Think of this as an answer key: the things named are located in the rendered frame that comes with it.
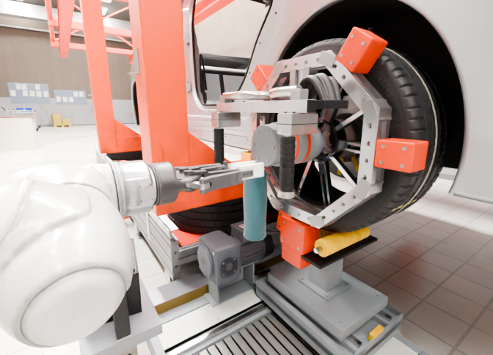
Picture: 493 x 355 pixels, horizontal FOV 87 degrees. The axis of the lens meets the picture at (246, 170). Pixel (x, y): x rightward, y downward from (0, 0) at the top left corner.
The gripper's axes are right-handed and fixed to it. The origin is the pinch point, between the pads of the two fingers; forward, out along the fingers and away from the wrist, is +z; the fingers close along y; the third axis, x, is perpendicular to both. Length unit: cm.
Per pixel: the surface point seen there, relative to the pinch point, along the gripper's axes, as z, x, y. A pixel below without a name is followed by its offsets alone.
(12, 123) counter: -131, -19, -782
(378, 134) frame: 33.5, 6.7, 9.9
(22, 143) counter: -119, -67, -782
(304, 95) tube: 15.1, 15.9, 1.6
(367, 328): 54, -68, 3
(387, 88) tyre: 40.6, 18.3, 7.0
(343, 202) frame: 32.5, -13.3, 2.4
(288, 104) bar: 13.5, 14.0, -1.8
